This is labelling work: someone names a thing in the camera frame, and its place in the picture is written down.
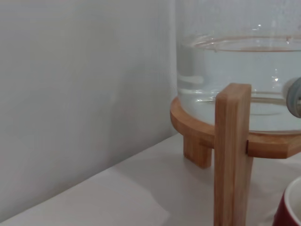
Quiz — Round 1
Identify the glass water dispenser jar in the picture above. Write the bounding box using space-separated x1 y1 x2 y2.
175 0 301 137

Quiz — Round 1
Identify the chrome faucet tap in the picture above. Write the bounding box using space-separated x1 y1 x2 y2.
285 77 301 119

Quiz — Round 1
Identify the wooden dispenser stand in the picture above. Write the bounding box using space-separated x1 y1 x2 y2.
169 82 301 226

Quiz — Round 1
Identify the red ceramic cup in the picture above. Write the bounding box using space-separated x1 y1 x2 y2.
274 176 301 226

